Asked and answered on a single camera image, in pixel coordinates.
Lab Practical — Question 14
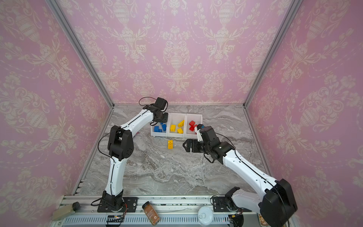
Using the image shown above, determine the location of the yellow long lego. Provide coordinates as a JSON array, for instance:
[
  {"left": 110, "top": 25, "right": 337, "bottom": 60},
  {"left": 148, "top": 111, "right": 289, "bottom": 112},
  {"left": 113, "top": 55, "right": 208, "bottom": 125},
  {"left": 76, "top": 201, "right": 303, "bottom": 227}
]
[
  {"left": 178, "top": 120, "right": 184, "bottom": 128},
  {"left": 167, "top": 140, "right": 174, "bottom": 149}
]

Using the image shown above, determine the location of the white three-compartment bin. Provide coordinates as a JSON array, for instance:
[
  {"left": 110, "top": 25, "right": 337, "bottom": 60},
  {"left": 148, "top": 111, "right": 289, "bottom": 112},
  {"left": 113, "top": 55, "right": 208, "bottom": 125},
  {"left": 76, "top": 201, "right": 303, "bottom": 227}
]
[{"left": 150, "top": 113, "right": 203, "bottom": 139}]

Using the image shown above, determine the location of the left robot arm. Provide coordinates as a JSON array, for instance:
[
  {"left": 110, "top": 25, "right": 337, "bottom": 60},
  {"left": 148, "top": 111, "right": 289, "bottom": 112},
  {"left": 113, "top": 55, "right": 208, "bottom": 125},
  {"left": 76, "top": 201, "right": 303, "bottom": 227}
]
[{"left": 91, "top": 101, "right": 168, "bottom": 213}]

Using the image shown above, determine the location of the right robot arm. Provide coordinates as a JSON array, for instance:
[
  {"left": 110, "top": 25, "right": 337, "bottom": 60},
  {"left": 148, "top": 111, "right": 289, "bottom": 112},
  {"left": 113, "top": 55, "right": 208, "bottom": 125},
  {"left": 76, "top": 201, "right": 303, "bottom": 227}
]
[{"left": 183, "top": 124, "right": 298, "bottom": 227}]

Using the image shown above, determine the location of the white round lid cup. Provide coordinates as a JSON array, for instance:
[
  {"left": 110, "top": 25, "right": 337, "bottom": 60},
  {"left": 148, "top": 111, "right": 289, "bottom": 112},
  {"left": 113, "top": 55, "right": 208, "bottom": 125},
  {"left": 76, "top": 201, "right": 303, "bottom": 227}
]
[{"left": 198, "top": 206, "right": 214, "bottom": 227}]

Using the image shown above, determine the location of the brown spice jar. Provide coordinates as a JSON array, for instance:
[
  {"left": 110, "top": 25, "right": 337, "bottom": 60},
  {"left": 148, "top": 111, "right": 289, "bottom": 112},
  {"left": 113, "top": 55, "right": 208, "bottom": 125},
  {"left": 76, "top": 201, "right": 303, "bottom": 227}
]
[{"left": 142, "top": 201, "right": 160, "bottom": 226}]

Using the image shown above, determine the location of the green noodle packet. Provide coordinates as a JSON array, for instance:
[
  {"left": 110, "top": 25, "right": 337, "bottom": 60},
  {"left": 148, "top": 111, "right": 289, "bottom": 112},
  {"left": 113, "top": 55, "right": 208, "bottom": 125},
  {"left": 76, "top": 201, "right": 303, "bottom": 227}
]
[{"left": 258, "top": 214, "right": 269, "bottom": 227}]

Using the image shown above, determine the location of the small circuit board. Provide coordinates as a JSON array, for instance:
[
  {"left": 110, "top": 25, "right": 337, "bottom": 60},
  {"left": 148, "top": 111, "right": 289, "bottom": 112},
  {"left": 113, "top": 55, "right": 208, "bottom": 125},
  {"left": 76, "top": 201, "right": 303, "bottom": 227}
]
[{"left": 106, "top": 215, "right": 125, "bottom": 224}]

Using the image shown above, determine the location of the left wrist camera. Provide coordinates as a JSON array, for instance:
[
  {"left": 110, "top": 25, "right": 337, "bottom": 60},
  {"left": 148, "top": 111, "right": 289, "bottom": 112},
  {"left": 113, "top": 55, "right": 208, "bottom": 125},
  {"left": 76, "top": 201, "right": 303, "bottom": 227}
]
[{"left": 155, "top": 97, "right": 168, "bottom": 112}]

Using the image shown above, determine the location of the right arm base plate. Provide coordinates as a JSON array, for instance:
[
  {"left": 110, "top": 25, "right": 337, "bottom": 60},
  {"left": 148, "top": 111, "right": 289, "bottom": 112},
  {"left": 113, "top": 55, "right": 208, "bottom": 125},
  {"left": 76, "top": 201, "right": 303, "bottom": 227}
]
[{"left": 210, "top": 196, "right": 243, "bottom": 213}]

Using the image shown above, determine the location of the aluminium front rail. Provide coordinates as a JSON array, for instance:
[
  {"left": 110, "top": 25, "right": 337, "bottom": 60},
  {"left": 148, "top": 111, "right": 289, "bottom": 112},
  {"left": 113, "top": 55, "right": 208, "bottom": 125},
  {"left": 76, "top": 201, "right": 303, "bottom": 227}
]
[{"left": 50, "top": 194, "right": 298, "bottom": 227}]

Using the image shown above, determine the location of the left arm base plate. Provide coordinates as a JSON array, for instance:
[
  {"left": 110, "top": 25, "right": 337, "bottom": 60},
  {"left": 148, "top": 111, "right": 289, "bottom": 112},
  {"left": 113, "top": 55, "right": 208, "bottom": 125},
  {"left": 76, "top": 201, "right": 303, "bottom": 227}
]
[{"left": 97, "top": 197, "right": 138, "bottom": 213}]

